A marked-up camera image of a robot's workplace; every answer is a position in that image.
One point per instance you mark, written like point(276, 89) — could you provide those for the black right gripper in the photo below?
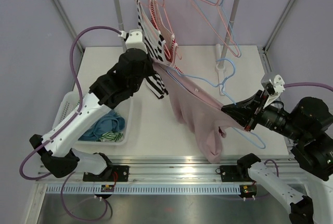
point(243, 110)

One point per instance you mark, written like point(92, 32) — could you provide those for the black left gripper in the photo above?
point(150, 71)

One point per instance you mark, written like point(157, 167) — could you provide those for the mauve pink tank top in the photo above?
point(197, 109)

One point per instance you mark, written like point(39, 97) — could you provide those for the blue tank top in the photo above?
point(110, 122)

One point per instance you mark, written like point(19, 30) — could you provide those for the green striped tank top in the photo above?
point(112, 137)

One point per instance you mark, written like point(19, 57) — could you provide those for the light blue wire hanger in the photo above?
point(229, 41)

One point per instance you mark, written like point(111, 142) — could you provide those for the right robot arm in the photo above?
point(306, 126)

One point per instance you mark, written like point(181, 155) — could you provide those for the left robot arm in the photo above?
point(109, 90)

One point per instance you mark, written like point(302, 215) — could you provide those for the black white striped tank top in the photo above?
point(154, 42)

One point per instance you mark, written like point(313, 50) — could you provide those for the red striped tank top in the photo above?
point(161, 34)

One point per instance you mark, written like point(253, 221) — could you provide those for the white silver clothes rack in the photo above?
point(172, 53)

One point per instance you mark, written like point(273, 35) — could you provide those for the white plastic basket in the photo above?
point(71, 101)

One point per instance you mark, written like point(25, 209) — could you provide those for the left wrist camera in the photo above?
point(133, 39)

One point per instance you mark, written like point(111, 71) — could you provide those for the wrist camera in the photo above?
point(273, 85)
point(133, 39)

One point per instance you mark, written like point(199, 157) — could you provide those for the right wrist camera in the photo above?
point(273, 85)

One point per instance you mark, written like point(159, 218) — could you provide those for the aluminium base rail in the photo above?
point(187, 170)

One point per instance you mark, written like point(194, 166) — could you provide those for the white slotted cable duct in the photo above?
point(142, 189)

